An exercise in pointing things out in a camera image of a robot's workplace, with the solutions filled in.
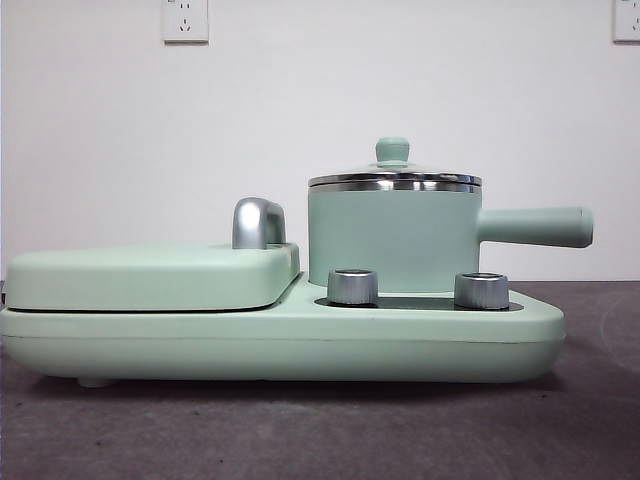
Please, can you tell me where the mint green pot with handle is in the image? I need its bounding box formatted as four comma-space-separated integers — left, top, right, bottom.
306, 175, 595, 295

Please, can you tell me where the glass lid with green knob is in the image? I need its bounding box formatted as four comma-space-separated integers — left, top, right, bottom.
306, 137, 484, 194

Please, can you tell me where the mint green griddle cover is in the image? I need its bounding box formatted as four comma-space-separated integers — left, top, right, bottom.
3, 241, 302, 313

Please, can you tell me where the white wall socket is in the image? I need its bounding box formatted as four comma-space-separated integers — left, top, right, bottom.
612, 0, 640, 44
162, 0, 210, 46

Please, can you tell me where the silver control knob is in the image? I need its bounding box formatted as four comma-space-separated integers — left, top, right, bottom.
326, 268, 380, 306
453, 272, 511, 309

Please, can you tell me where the mint green breakfast maker base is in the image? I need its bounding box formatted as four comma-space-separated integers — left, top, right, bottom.
0, 279, 567, 389

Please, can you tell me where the chrome griddle cover handle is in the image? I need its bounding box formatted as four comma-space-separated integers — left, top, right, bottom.
231, 197, 289, 250

